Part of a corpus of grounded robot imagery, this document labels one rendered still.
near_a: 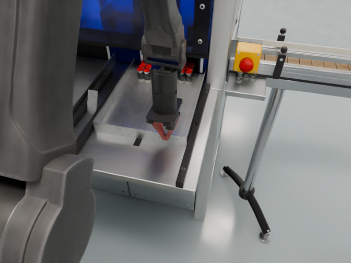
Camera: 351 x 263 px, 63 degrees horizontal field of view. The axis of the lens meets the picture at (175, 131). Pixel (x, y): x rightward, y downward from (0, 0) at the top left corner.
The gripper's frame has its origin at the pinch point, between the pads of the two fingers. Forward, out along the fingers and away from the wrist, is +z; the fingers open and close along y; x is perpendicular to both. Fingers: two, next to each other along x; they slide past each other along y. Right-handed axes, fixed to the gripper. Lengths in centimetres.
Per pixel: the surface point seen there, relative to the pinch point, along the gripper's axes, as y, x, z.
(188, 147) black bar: -1.1, -6.5, 1.2
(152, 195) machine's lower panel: 35, 17, 72
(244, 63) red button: 23.2, -16.8, -11.7
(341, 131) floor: 128, -94, 80
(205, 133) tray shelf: 6.9, -9.5, 2.5
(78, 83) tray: 19.8, 35.8, 0.3
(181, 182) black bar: -12.0, -7.1, 2.2
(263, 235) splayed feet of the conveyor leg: 36, -42, 87
